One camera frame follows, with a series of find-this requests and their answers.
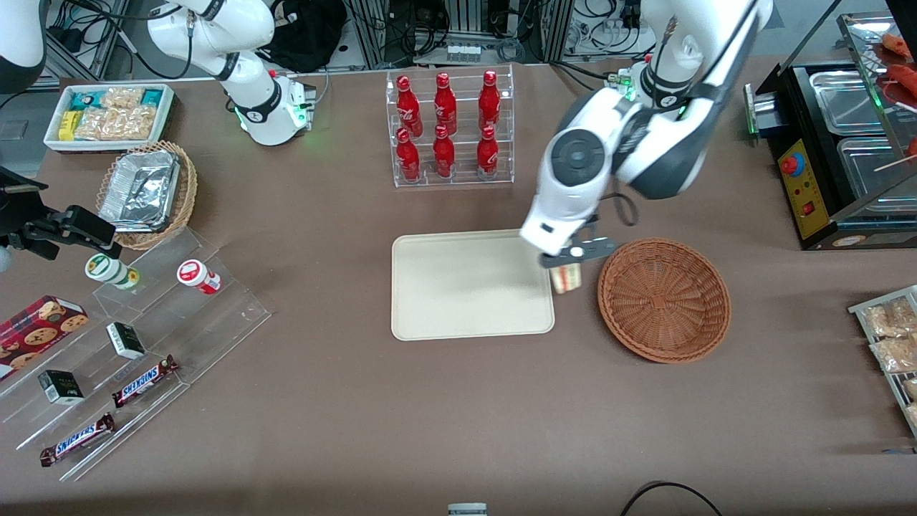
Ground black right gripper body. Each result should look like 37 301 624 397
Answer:
0 166 52 241

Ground triangular sandwich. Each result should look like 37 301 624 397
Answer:
550 262 582 295

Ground brown round wicker basket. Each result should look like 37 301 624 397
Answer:
597 237 732 364

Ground cream rectangular plastic tray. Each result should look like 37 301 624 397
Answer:
390 228 556 342

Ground light wicker basket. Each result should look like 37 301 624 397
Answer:
95 140 198 251

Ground green label yogurt bottle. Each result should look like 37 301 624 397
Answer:
85 254 141 291

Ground stacked aluminium foil trays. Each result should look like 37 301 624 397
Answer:
98 149 181 234

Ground white plastic snack bin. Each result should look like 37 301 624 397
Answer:
43 83 176 154

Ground red cookie box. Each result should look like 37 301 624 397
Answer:
0 295 90 382

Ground red cola bottle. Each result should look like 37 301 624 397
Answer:
433 125 456 179
396 128 421 182
396 75 423 138
433 72 458 136
476 126 499 181
479 70 501 132

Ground clear rice cracker bag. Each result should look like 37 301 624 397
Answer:
100 87 145 110
75 105 156 141

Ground small black box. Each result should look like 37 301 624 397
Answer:
38 370 85 406
106 322 147 360

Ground red label yogurt bottle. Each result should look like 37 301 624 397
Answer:
177 259 222 296

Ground clear acrylic bottle rack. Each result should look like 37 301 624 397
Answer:
385 64 515 188

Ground clear acrylic stepped display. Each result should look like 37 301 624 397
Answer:
0 228 272 482

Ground snickers chocolate bar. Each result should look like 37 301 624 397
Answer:
39 413 117 468
112 355 180 409

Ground black hot dog warmer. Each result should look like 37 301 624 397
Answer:
744 11 917 252

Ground black bag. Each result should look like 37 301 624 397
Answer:
259 0 349 74

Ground black cable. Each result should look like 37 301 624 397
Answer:
620 481 724 516

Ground metal wire tray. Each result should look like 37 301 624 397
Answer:
848 285 917 439

